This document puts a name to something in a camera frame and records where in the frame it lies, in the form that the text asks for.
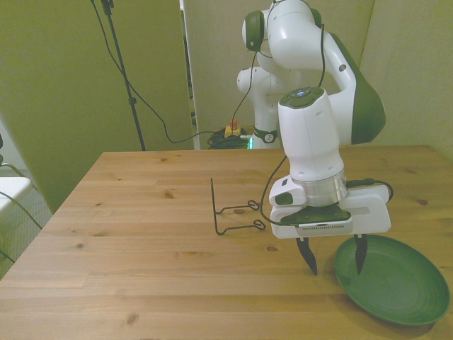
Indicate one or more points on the yellow emergency stop button box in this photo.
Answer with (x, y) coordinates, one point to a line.
(233, 130)

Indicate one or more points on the black tripod stand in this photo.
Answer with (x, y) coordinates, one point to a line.
(122, 67)

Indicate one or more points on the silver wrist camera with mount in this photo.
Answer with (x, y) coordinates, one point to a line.
(323, 228)

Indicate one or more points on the dark green round plate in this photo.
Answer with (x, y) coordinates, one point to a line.
(393, 283)

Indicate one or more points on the white furniture piece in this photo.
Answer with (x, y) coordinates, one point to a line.
(12, 193)

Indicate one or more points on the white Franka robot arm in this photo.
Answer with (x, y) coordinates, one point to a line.
(308, 141)

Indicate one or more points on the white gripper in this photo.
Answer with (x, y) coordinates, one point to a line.
(371, 216)

